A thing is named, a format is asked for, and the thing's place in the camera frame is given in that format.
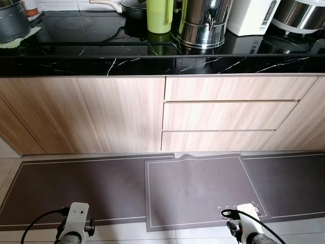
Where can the pale green cloth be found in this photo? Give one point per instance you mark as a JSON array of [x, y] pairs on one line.
[[28, 38]]

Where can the wooden drawer front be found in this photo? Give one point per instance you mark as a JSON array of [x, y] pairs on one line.
[[223, 116], [233, 88], [213, 141]]

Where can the wooden drawer cabinet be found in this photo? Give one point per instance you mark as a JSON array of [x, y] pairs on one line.
[[101, 112]]

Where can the steel water urn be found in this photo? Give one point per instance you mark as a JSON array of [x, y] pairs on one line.
[[200, 25]]

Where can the black induction cooktop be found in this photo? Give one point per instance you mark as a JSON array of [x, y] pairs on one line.
[[76, 28]]

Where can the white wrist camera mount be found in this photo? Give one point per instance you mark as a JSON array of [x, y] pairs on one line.
[[249, 213], [77, 216]]

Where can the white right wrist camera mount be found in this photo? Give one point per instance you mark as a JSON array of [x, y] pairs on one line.
[[249, 213]]

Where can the steel rice cooker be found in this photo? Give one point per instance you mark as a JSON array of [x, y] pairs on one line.
[[299, 15]]

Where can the grey cooking pot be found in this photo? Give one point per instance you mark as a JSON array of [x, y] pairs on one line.
[[12, 23]]

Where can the small grey floor mat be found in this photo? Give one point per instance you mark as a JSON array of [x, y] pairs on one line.
[[198, 188]]

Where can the green plastic jug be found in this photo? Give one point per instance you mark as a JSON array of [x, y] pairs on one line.
[[159, 18]]

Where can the white electric water boiler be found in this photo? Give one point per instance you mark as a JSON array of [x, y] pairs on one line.
[[249, 18]]

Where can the large grey floor mat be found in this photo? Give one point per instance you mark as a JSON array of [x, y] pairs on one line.
[[76, 188]]

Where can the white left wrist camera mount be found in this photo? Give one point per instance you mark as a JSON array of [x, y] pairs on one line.
[[77, 216]]

